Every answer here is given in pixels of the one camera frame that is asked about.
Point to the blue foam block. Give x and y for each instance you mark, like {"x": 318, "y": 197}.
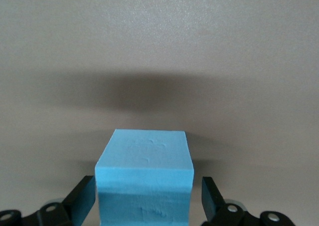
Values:
{"x": 144, "y": 176}

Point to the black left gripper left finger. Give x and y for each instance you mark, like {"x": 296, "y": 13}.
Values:
{"x": 79, "y": 201}

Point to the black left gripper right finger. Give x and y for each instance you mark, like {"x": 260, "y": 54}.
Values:
{"x": 211, "y": 201}

